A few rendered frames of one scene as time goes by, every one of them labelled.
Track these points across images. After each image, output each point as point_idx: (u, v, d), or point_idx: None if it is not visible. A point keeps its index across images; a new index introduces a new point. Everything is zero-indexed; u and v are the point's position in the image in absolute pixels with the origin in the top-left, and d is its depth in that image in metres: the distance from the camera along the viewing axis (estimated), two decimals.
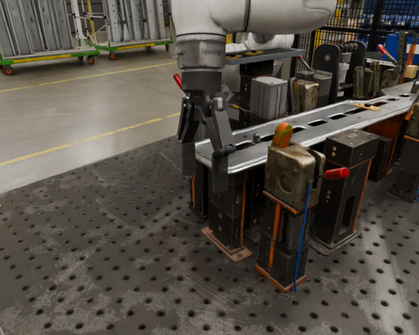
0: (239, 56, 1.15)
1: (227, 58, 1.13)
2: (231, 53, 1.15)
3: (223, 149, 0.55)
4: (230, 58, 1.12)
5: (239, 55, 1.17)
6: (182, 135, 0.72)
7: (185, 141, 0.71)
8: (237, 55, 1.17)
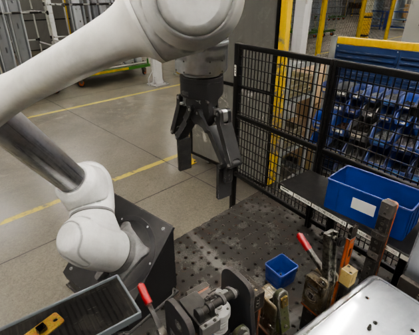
0: None
1: None
2: None
3: (230, 165, 0.55)
4: None
5: None
6: (177, 130, 0.69)
7: (181, 137, 0.68)
8: None
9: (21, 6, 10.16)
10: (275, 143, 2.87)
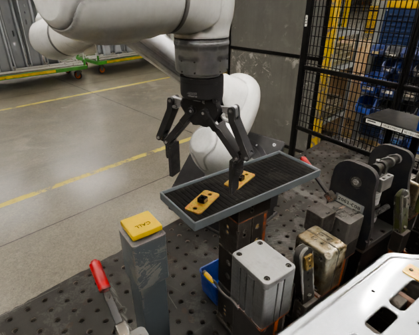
0: (213, 199, 0.69)
1: (193, 207, 0.67)
2: (201, 194, 0.69)
3: (248, 158, 0.57)
4: (196, 211, 0.66)
5: (213, 194, 0.71)
6: (164, 135, 0.66)
7: (170, 141, 0.66)
8: (212, 194, 0.71)
9: None
10: (320, 109, 2.95)
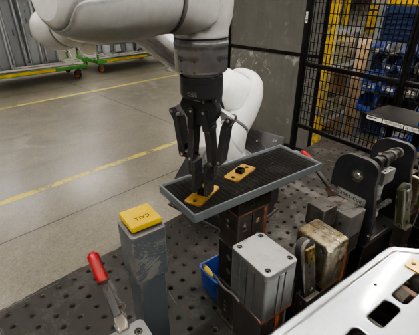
0: (213, 192, 0.68)
1: (192, 200, 0.66)
2: (201, 187, 0.68)
3: (220, 164, 0.61)
4: (196, 203, 0.65)
5: (213, 187, 0.70)
6: (187, 151, 0.65)
7: (194, 158, 0.65)
8: None
9: None
10: (320, 107, 2.94)
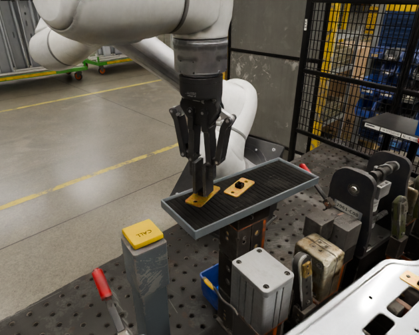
0: (213, 193, 0.68)
1: (193, 201, 0.66)
2: (201, 187, 0.68)
3: (218, 163, 0.61)
4: (197, 204, 0.65)
5: (214, 187, 0.70)
6: (189, 152, 0.65)
7: (195, 158, 0.65)
8: (213, 187, 0.70)
9: None
10: (320, 111, 2.96)
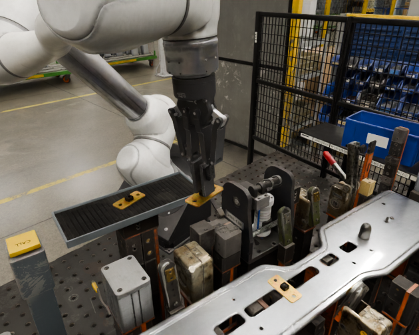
0: (215, 193, 0.68)
1: (193, 200, 0.66)
2: None
3: (213, 164, 0.61)
4: (195, 203, 0.65)
5: (217, 187, 0.70)
6: (188, 152, 0.65)
7: (194, 158, 0.65)
8: (216, 187, 0.70)
9: None
10: (286, 117, 3.05)
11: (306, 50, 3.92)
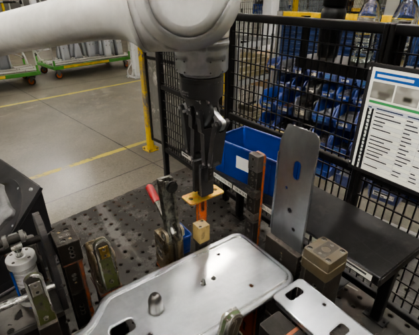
0: (213, 195, 0.67)
1: (189, 198, 0.67)
2: None
3: (210, 166, 0.60)
4: (189, 201, 0.65)
5: (218, 190, 0.69)
6: (192, 150, 0.66)
7: (197, 157, 0.65)
8: (217, 189, 0.69)
9: None
10: None
11: (261, 52, 3.66)
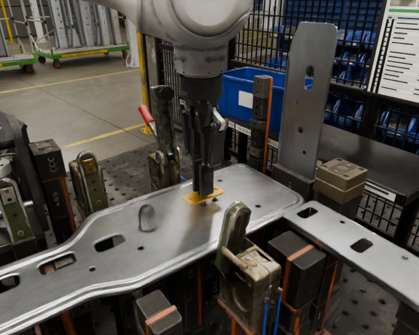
0: (213, 195, 0.67)
1: (189, 198, 0.67)
2: None
3: (210, 166, 0.60)
4: (189, 201, 0.65)
5: (218, 190, 0.69)
6: (192, 150, 0.66)
7: (197, 157, 0.65)
8: (217, 189, 0.69)
9: None
10: None
11: None
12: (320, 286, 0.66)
